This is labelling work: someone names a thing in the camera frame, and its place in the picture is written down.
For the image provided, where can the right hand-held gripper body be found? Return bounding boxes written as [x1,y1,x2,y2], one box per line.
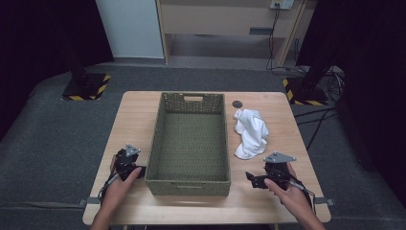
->
[259,150,298,192]

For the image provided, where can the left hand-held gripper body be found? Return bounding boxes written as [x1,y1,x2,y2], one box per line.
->
[113,143,147,182]

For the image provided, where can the white cloth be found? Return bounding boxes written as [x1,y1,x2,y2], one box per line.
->
[233,108,271,161]

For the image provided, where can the green woven basket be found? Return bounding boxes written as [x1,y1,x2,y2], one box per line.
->
[144,91,232,197]

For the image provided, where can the person's left hand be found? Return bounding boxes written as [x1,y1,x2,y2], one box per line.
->
[101,154,144,210]

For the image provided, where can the person's right hand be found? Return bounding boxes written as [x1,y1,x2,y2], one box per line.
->
[263,161,313,216]

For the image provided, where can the black stand with striped base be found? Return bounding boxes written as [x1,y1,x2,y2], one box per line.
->
[60,47,112,102]
[282,57,330,106]

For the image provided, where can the black curtain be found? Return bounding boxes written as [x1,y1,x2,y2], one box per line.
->
[296,0,406,200]
[0,0,115,142]

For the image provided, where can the white power socket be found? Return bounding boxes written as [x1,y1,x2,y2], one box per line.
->
[269,0,296,11]

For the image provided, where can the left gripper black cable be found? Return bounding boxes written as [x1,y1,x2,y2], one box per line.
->
[97,172,126,203]

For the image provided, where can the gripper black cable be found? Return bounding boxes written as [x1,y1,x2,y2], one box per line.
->
[97,172,126,203]
[286,179,318,216]

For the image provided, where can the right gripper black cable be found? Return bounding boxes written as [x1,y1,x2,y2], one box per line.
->
[286,179,318,216]

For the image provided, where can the grey table bracket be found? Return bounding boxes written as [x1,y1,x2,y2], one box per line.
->
[78,196,102,207]
[313,197,336,207]

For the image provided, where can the black floor cables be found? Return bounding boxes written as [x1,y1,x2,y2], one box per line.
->
[292,66,347,151]

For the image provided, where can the black socket cable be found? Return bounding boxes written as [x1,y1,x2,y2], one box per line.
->
[265,3,283,72]

